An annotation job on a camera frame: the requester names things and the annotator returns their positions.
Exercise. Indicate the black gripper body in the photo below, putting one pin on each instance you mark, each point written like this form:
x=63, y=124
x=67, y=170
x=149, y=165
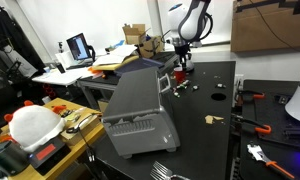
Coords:
x=183, y=53

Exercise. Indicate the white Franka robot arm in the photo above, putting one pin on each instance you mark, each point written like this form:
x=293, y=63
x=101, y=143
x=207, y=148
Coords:
x=190, y=26

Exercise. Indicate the red plastic cup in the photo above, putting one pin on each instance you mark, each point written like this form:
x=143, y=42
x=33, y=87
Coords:
x=179, y=76

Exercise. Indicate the tan tape patch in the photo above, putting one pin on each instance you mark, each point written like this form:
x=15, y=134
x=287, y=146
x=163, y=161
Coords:
x=172, y=77

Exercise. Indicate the cardboard box with black print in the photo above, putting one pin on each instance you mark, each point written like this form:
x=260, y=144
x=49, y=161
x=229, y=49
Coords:
x=150, y=46

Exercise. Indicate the blue plastic bin lid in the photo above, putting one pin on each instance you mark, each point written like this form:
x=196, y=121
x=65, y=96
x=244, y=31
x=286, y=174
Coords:
x=140, y=63

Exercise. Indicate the open flap cardboard box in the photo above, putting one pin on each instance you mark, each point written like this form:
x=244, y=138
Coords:
x=134, y=33

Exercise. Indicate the white power strip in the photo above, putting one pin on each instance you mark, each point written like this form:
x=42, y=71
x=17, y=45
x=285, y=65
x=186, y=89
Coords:
x=238, y=86

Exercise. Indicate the large tan paper scrap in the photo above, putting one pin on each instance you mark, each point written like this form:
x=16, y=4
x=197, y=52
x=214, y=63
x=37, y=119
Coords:
x=210, y=119

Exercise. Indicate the grey toaster oven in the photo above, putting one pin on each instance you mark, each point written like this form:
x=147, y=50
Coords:
x=140, y=110

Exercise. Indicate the white paper stack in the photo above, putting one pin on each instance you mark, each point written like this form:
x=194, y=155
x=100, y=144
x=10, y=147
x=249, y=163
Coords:
x=115, y=53

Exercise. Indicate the yellow foam board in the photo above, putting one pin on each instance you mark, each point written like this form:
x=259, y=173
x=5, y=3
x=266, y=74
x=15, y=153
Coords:
x=106, y=66

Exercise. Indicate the black clamp with orange tip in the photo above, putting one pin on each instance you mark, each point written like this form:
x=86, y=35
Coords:
x=259, y=96

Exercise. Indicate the orange object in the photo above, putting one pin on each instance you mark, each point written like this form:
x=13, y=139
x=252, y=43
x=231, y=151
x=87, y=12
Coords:
x=96, y=71

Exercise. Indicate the large cardboard panel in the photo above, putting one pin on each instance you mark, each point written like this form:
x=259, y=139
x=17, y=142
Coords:
x=270, y=26

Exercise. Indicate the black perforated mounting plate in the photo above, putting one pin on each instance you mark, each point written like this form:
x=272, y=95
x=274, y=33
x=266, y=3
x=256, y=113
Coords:
x=276, y=110

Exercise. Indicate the black clamp with orange hook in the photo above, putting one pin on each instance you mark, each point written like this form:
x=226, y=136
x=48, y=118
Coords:
x=264, y=130

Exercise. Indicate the open laptop with bright screen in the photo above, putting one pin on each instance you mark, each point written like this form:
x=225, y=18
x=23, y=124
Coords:
x=78, y=46

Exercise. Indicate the metal fork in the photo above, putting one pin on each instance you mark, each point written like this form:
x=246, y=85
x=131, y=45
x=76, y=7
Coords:
x=161, y=170

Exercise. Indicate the white container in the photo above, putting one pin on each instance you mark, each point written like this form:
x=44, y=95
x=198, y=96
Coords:
x=64, y=58

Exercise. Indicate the long white table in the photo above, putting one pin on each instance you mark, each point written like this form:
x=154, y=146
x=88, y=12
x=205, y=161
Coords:
x=60, y=76

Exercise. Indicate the tan flat box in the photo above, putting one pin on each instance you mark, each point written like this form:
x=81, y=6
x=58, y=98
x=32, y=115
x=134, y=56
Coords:
x=73, y=136

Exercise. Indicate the small orange toy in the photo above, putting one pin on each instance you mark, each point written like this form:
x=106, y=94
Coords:
x=58, y=108

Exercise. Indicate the wooden table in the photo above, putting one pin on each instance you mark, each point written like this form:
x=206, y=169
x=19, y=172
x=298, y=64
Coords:
x=80, y=148

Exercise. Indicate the red object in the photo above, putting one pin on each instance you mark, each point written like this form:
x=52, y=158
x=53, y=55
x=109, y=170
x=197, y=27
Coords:
x=49, y=90

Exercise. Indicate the white plush with orange ears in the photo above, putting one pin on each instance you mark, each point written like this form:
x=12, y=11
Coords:
x=33, y=126

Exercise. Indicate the black scale with orange panel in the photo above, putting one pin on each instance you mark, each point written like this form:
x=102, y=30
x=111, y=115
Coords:
x=46, y=153

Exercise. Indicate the black hanging coat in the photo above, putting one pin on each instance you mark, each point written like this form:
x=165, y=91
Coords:
x=10, y=33

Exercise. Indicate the black round pot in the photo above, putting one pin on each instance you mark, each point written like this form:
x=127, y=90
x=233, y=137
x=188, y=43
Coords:
x=6, y=158

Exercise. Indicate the wrist camera on white mount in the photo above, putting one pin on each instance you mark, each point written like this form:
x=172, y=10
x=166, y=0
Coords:
x=196, y=44

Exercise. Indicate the aluminium frame table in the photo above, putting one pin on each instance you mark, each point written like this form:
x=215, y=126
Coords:
x=96, y=85

